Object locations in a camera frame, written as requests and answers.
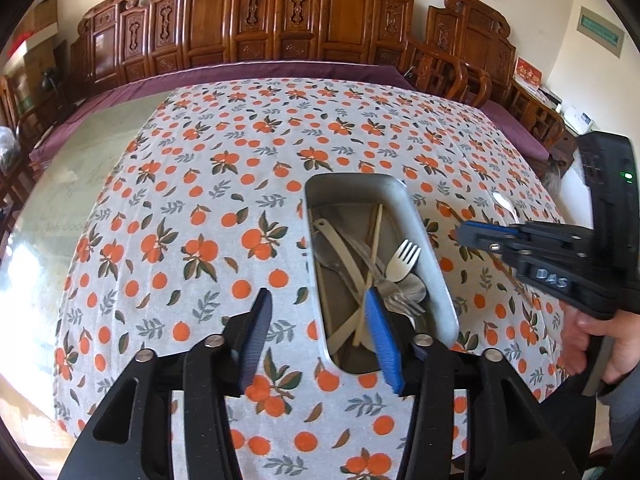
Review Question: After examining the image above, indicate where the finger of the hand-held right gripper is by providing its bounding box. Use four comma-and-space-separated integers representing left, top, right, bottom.
470, 236, 527, 262
457, 222, 524, 239

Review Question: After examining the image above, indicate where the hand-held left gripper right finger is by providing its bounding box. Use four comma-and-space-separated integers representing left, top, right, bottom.
364, 287, 583, 480

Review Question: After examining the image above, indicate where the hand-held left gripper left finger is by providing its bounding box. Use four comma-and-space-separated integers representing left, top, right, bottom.
57, 287, 273, 480

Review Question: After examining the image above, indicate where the metal spoon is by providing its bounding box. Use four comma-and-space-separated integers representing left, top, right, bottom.
312, 232, 352, 272
400, 274, 429, 307
492, 192, 519, 222

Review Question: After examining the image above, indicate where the grey metal tray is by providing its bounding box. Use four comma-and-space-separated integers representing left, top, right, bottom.
304, 174, 461, 376

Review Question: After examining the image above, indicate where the pale metal fork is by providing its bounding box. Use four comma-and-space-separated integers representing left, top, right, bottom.
385, 239, 422, 282

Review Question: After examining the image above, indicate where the person's right forearm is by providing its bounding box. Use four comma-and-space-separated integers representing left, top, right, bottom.
597, 372, 640, 457

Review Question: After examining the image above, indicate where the person's right hand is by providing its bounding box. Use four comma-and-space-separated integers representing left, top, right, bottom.
560, 305, 640, 392

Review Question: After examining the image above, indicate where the white ladle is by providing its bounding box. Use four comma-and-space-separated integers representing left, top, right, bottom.
310, 218, 372, 301

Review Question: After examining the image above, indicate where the wooden cabinet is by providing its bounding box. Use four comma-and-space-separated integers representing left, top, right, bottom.
550, 125, 582, 172

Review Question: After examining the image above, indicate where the stack of papers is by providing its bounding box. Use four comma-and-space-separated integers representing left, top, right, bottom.
539, 86, 564, 112

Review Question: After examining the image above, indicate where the red desk calendar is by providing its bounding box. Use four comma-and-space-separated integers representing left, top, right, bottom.
515, 56, 544, 92

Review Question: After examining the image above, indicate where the wooden armchair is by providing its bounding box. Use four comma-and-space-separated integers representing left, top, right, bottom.
404, 40, 494, 109

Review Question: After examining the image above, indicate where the orange print tablecloth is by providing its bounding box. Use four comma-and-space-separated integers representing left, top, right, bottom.
52, 79, 569, 480

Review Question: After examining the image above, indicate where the narrow carved wooden bench back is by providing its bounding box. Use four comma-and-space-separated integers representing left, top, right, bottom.
70, 0, 152, 97

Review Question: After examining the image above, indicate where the cardboard box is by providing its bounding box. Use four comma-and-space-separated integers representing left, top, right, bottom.
22, 0, 59, 37

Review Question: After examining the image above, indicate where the green framed wall panel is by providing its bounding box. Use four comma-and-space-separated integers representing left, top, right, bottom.
579, 6, 626, 59

